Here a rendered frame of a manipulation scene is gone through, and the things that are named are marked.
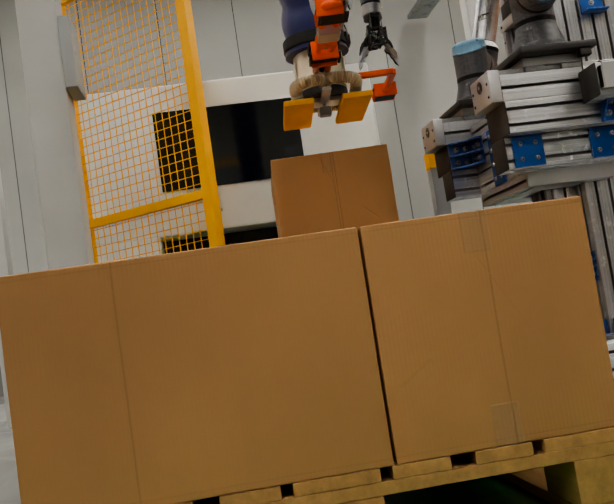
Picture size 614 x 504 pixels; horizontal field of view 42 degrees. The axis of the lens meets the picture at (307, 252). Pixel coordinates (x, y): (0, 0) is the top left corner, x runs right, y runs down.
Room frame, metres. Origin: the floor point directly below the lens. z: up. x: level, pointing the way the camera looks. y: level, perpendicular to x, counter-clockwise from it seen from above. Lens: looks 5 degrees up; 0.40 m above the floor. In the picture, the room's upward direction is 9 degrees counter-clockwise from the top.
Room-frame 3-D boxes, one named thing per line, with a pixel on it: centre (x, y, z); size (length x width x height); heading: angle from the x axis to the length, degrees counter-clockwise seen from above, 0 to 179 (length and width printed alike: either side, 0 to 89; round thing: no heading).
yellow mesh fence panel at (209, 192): (3.55, 0.69, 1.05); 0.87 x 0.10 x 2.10; 59
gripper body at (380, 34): (2.98, -0.38, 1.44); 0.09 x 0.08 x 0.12; 4
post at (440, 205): (3.26, -0.57, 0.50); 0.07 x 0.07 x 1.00; 7
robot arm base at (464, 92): (2.72, -0.66, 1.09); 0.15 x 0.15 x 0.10
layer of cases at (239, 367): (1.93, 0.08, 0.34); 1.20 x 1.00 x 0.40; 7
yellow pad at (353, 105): (2.71, -0.23, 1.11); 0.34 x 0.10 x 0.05; 2
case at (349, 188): (2.98, -0.11, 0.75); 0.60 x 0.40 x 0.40; 3
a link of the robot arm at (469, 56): (2.73, -0.66, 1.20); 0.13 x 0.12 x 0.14; 156
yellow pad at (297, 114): (2.70, -0.04, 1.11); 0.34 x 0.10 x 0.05; 2
